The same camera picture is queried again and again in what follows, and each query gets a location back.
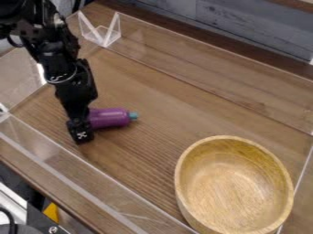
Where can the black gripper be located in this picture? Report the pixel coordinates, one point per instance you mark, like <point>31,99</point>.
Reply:
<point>75,90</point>

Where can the yellow black equipment base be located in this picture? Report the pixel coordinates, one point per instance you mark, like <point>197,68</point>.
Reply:
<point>27,213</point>

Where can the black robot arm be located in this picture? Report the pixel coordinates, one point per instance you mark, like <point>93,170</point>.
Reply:
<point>33,25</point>

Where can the brown wooden bowl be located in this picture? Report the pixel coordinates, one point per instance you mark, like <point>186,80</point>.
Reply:
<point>233,187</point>

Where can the purple toy eggplant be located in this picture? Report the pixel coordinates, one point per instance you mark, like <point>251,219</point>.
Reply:
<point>112,117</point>

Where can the clear acrylic corner bracket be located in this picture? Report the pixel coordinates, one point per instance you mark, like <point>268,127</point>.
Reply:
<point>104,36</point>

